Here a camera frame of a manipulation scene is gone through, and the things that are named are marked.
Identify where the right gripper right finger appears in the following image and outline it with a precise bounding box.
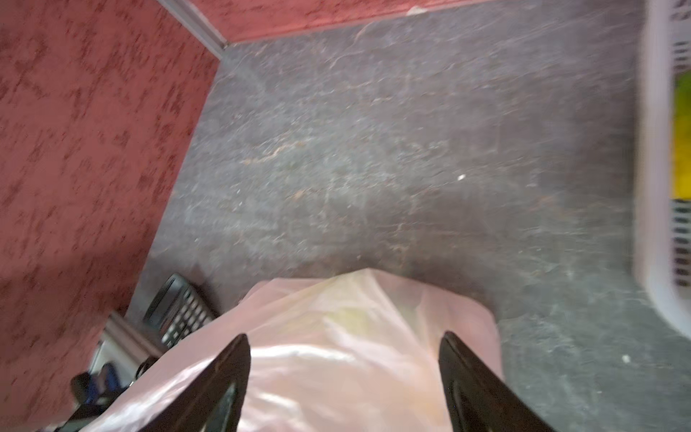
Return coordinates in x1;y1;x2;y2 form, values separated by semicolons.
438;331;554;432

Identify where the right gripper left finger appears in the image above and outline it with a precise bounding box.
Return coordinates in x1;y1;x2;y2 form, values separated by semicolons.
141;334;251;431

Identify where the pink plastic bag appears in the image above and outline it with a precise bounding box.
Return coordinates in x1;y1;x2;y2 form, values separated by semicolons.
90;269;503;431

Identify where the white plastic basket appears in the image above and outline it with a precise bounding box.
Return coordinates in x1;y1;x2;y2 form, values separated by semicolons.
633;1;690;337

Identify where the green pepper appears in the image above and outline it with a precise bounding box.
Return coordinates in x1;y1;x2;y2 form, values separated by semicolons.
672;71;690;201

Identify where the black calculator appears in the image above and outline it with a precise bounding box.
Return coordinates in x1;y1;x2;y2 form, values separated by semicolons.
143;274;218;349

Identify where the blue black device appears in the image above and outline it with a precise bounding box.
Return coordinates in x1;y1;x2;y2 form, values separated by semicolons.
70;362;126;405

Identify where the left aluminium corner post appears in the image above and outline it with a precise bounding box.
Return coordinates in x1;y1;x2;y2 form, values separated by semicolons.
158;0;229;59

